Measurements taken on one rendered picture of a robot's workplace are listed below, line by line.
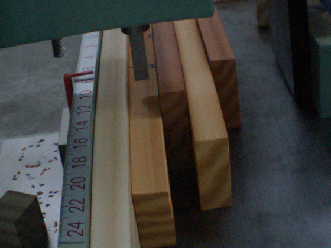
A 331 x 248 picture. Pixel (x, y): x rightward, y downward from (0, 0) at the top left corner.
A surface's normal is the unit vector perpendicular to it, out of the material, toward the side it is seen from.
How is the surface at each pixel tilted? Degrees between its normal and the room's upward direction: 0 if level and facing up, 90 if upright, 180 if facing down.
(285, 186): 0
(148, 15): 90
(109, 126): 0
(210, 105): 0
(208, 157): 90
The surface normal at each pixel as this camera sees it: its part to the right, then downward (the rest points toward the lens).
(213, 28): -0.11, -0.86
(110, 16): 0.05, 0.48
